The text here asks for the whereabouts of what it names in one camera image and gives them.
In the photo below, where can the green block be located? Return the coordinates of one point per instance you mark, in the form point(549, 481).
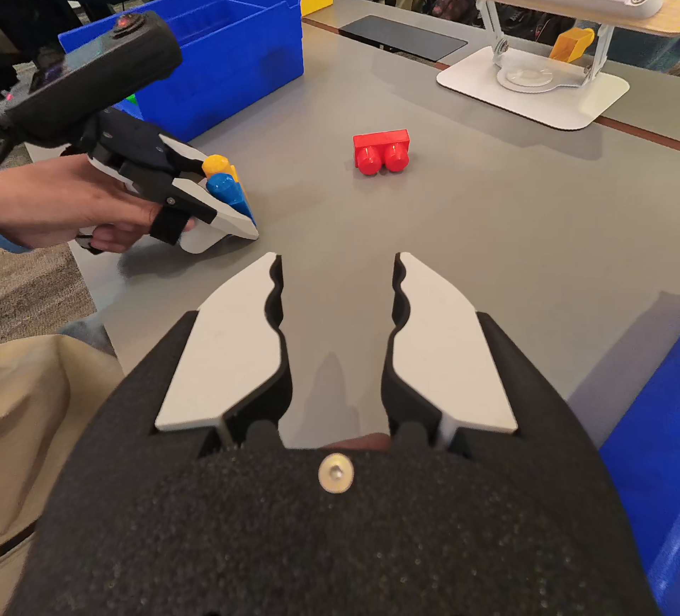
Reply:
point(130, 99)

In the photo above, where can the yellow single-stud block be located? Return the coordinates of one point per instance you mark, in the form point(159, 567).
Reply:
point(218, 165)

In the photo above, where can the red two-stud block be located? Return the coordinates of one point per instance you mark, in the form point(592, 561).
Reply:
point(380, 148)

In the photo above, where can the person's left hand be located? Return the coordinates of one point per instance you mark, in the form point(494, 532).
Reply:
point(53, 201)

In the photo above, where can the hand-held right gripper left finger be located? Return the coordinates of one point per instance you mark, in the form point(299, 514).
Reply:
point(223, 361)

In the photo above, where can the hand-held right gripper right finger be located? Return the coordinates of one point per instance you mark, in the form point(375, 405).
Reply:
point(446, 361)

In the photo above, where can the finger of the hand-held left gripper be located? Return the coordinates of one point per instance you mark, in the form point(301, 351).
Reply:
point(233, 223)
point(183, 153)

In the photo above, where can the blue plastic bin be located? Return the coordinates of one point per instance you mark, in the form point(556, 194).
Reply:
point(648, 467)
point(239, 84)

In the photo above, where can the black flat panel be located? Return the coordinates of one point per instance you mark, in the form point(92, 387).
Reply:
point(403, 37)

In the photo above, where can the orange plastic piece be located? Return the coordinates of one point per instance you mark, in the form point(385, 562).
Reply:
point(571, 45)

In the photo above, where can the blue single-stud block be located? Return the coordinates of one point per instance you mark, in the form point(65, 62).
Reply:
point(223, 191)

